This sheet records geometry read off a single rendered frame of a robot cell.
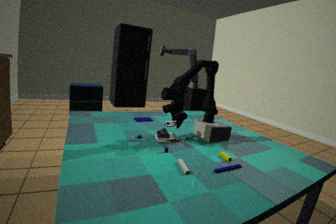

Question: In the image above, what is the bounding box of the yellow rectangular block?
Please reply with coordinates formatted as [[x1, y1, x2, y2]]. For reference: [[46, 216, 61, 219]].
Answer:
[[220, 152, 231, 162]]

